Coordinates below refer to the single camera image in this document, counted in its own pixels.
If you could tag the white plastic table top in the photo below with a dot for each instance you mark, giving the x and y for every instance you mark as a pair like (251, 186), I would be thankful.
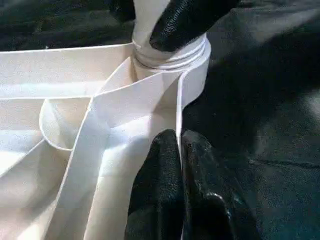
(50, 75)

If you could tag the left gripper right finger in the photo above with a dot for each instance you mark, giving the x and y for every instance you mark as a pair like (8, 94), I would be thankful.
(207, 195)

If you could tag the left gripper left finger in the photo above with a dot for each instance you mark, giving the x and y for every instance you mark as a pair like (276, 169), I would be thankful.
(155, 190)

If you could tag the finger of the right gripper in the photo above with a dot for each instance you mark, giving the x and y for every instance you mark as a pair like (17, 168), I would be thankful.
(180, 27)

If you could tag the white plastic table leg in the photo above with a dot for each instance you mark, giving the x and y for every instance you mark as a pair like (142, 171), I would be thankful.
(143, 32)

